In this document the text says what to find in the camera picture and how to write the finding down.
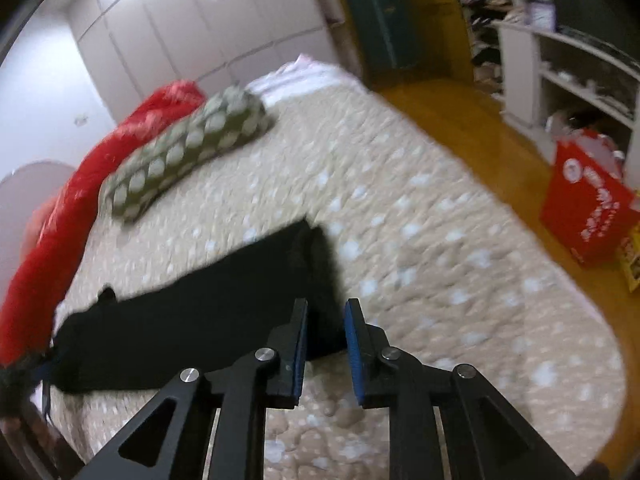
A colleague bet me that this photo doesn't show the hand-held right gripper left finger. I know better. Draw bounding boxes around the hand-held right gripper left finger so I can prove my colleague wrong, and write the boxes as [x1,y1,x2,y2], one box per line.
[75,298,309,480]

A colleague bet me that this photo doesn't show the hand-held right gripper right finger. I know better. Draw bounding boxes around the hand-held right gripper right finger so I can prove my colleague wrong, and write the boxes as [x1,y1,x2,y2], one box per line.
[344,298,582,480]

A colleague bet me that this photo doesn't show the black pants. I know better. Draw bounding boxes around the black pants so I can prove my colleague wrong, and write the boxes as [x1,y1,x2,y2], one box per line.
[50,219,351,396]

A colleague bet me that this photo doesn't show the beige spotted bedspread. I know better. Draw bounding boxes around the beige spotted bedspread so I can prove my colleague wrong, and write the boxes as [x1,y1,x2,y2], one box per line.
[30,77,628,480]

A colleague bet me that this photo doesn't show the green white-dotted pillow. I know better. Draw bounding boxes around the green white-dotted pillow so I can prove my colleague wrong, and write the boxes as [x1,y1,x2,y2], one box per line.
[98,85,278,223]

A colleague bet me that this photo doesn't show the red paper bag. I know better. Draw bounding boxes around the red paper bag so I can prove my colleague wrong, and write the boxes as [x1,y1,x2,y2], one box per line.
[540,129,640,267]

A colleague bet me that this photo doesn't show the red fluffy blanket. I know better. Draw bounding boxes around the red fluffy blanket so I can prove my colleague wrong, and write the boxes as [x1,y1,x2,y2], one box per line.
[0,80,207,367]

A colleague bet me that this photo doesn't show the white pink folded cloth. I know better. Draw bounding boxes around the white pink folded cloth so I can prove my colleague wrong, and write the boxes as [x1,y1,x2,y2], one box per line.
[247,54,362,107]

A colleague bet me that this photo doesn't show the yellow box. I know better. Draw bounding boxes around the yellow box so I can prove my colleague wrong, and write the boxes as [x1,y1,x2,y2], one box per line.
[617,225,640,293]

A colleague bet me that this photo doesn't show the white shelf unit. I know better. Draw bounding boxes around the white shelf unit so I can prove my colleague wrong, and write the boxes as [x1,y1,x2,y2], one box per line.
[492,22,640,171]

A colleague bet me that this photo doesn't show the pale pink headboard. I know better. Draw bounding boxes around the pale pink headboard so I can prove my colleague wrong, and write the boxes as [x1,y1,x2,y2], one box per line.
[0,160,76,311]

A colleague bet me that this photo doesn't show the teal door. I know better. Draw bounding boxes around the teal door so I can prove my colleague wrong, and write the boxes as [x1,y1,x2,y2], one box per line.
[332,0,422,80]

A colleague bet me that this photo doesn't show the white wardrobe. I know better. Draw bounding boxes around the white wardrobe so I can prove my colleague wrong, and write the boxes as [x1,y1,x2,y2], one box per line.
[67,0,347,126]

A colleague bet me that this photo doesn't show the cluttered shoe rack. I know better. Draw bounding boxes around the cluttered shoe rack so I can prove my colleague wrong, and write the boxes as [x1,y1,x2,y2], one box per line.
[452,0,557,96]

